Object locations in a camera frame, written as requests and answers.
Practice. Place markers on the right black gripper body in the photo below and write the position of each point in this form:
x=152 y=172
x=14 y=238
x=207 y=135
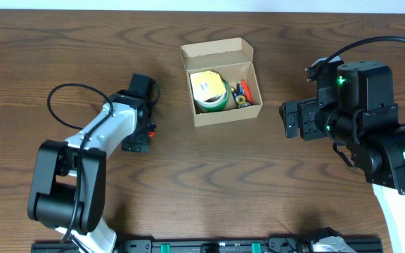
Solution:
x=317 y=124

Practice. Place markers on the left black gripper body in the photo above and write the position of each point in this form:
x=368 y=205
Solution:
x=140 y=134

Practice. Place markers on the red utility knife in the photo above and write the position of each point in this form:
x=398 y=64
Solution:
x=152 y=128

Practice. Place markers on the yellow sticky note pad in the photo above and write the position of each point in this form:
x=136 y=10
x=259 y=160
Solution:
x=206 y=85

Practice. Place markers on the green tape roll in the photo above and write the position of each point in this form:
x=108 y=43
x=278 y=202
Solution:
x=219 y=104

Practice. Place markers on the cardboard box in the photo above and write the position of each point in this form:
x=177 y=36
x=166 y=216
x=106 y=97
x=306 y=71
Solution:
x=233 y=60

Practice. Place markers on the black yellow correction tape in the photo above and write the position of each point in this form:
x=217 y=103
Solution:
x=239 y=97

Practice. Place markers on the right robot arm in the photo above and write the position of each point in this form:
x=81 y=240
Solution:
x=381 y=156

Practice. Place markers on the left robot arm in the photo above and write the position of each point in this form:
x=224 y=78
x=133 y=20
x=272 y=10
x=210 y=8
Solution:
x=69 y=180

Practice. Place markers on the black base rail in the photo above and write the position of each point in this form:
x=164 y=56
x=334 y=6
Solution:
x=321 y=240

